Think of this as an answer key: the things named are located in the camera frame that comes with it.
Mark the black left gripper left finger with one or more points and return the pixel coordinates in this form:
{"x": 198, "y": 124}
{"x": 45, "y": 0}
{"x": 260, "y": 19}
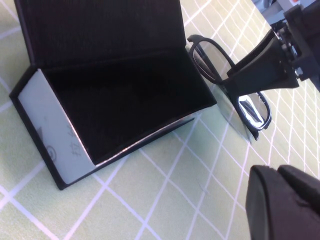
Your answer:
{"x": 270, "y": 215}

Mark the black-framed glasses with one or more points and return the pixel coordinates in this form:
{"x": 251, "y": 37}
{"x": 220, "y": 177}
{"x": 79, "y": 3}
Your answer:
{"x": 251, "y": 112}

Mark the grey background equipment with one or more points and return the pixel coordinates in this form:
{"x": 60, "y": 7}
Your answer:
{"x": 270, "y": 10}

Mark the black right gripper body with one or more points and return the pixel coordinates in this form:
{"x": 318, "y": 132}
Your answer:
{"x": 310, "y": 37}

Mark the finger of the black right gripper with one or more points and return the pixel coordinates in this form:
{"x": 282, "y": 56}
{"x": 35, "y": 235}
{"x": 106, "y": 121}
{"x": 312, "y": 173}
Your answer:
{"x": 262, "y": 67}

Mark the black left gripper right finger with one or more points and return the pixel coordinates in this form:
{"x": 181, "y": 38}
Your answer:
{"x": 305, "y": 187}

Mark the black glasses case printed sides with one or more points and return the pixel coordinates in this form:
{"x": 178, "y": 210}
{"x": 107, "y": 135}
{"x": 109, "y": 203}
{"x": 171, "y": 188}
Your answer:
{"x": 112, "y": 100}

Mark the green white-grid tablecloth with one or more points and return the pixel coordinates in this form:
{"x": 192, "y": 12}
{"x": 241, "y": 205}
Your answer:
{"x": 150, "y": 200}

